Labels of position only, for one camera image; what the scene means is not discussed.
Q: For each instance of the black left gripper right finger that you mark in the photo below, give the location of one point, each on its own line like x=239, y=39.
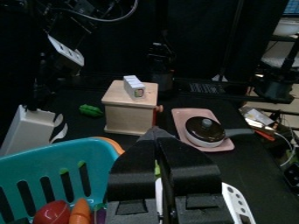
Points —
x=188, y=172

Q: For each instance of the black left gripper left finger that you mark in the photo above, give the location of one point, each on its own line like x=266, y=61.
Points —
x=132, y=172

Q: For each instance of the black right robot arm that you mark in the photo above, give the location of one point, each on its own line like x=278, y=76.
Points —
x=159, y=67

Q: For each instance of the red hand tool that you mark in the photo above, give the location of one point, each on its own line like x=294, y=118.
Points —
x=264, y=134

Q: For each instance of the light green toy fruit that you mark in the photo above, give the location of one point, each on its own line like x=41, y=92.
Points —
x=156, y=168

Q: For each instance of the teal basket with fruit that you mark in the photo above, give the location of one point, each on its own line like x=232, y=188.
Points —
x=115, y=145

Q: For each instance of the black frying pan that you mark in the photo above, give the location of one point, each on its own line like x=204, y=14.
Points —
x=206, y=143

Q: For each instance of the dark pan lid grey knob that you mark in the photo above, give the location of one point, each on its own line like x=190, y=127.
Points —
x=204, y=129

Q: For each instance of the dark green toy vegetable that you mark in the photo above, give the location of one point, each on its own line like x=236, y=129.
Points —
x=91, y=110

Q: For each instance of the purple toy eggplant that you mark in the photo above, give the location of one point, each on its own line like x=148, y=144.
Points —
x=100, y=215

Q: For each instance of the pink rectangular tray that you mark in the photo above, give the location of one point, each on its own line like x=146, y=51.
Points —
x=183, y=122

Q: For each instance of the white toy cooker appliance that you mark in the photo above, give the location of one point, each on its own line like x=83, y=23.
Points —
x=239, y=204

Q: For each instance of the orange toy carrot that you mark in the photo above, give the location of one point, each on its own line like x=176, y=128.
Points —
x=80, y=211

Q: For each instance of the light wooden box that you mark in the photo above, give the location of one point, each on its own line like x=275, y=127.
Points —
x=128, y=113

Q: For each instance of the small white block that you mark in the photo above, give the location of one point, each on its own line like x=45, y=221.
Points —
x=134, y=86

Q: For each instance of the teal plastic basket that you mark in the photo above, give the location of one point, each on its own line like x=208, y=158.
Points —
x=47, y=166

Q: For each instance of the red toy tomato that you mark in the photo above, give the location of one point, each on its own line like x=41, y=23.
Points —
x=52, y=213

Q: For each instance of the silver and yellow box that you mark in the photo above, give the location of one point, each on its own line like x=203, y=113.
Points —
x=255, y=116

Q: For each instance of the black slotted panel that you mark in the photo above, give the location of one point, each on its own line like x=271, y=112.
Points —
x=206, y=88

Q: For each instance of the black equipment stand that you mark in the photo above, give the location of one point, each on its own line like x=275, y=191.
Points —
x=276, y=84

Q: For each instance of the blue monitor screen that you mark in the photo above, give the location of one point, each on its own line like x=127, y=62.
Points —
x=291, y=6

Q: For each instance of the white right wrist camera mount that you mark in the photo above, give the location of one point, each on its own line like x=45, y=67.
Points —
x=67, y=51

